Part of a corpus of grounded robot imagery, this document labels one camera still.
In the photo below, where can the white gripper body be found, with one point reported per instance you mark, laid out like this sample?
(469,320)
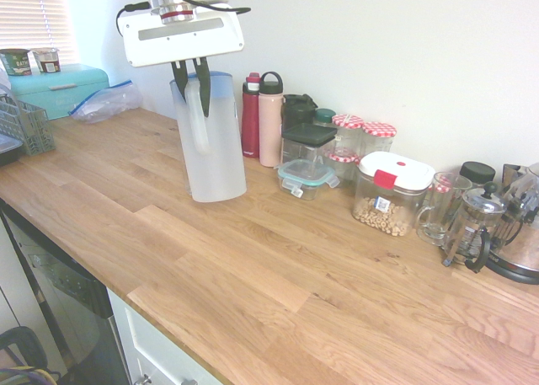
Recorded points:
(185,44)

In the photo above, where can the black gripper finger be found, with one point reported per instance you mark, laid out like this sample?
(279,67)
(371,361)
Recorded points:
(181,77)
(204,86)

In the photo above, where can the translucent pitcher with blue lid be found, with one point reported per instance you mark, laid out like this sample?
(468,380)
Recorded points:
(219,157)

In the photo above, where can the red water bottle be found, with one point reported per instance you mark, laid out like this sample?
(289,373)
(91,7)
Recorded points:
(250,124)

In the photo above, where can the pink water bottle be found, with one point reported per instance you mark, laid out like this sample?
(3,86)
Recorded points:
(269,128)

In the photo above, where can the clear zip bag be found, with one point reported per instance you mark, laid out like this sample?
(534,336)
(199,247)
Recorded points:
(109,103)

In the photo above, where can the black shaker bottle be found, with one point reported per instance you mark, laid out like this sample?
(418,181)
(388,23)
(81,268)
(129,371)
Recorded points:
(297,111)

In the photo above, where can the black lid square container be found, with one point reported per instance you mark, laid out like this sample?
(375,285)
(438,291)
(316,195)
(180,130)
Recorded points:
(309,134)

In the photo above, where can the teal bread box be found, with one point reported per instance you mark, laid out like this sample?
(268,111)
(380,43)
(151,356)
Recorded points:
(63,90)

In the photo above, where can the green lid glass jar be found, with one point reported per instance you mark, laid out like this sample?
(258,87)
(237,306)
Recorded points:
(325,115)

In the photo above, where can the white oatmeal cup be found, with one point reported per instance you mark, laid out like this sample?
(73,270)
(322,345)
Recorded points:
(46,60)

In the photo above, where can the teal lid glass container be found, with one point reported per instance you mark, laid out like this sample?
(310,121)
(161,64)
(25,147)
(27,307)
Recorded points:
(305,178)

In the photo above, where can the white window blind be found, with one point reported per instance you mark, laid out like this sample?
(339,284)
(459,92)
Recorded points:
(33,18)

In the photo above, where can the short red checked lid jar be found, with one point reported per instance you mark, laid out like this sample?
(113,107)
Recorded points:
(343,157)

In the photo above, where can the grey cutlery basket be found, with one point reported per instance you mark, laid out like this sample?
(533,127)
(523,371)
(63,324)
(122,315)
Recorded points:
(29,124)

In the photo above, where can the green oatmeal cup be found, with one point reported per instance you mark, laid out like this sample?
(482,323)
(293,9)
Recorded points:
(17,60)

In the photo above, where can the black tray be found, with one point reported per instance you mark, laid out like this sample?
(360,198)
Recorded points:
(8,151)

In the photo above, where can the white lid cereal container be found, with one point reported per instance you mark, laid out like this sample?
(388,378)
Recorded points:
(396,170)

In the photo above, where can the black dishwasher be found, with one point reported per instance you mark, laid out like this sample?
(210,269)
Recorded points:
(63,284)

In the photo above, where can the white cabinet drawer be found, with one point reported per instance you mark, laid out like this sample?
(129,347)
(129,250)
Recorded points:
(156,343)

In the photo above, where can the clear glass mug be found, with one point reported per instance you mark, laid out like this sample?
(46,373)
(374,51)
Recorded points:
(438,229)

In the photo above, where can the black lid jar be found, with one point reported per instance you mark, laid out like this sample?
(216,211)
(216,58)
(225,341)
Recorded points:
(478,172)

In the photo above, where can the silver drawer knob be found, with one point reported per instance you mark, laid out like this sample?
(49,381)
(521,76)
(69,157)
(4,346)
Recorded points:
(146,380)

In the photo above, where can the glass French press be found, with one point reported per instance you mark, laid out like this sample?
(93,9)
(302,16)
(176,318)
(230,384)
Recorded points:
(480,220)

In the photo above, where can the black chair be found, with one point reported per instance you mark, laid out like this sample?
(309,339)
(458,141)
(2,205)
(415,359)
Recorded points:
(21,347)

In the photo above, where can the stainless steel kettle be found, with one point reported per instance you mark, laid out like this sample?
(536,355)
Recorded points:
(522,250)

